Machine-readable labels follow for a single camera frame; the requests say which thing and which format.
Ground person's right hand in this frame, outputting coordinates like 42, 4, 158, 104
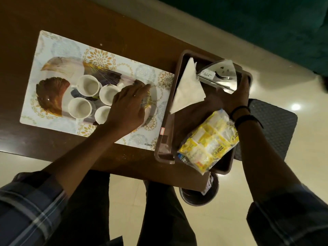
216, 76, 250, 115

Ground person's left hand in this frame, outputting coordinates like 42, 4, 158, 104
104, 84, 152, 137

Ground white ceramic cup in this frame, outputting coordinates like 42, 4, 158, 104
94, 106, 112, 125
67, 97, 96, 120
76, 74, 103, 97
99, 84, 121, 106

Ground steel smiley napkin holder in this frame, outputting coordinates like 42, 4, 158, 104
196, 59, 238, 95

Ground white paper napkins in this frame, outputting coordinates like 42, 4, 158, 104
169, 57, 206, 115

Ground clear zip bag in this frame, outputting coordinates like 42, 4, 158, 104
177, 109, 240, 175

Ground brown plastic tray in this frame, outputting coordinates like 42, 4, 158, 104
154, 50, 254, 175

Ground leaf print serving tray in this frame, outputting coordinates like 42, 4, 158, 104
36, 56, 157, 131

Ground floral placemat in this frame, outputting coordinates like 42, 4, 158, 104
19, 30, 175, 151

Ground person's right forearm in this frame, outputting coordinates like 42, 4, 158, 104
235, 118, 302, 203

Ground person's left forearm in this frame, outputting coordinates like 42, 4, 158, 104
42, 125, 121, 197

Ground thin black wristband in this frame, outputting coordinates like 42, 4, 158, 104
229, 106, 251, 121

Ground black plastic stool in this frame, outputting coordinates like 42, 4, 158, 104
233, 98, 298, 162

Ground long green sofa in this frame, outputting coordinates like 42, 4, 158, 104
153, 0, 328, 76

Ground brown wooden table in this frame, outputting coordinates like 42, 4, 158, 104
0, 0, 253, 192

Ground crumpled paper trash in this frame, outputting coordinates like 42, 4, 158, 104
201, 174, 214, 195

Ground round metal waste bin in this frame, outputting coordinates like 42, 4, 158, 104
179, 172, 220, 207

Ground dark trousers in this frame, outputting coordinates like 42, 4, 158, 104
45, 170, 198, 246

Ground plaid shirt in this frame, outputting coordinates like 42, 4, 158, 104
0, 171, 328, 246

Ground black beaded bracelet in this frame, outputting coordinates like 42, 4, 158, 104
234, 114, 264, 130

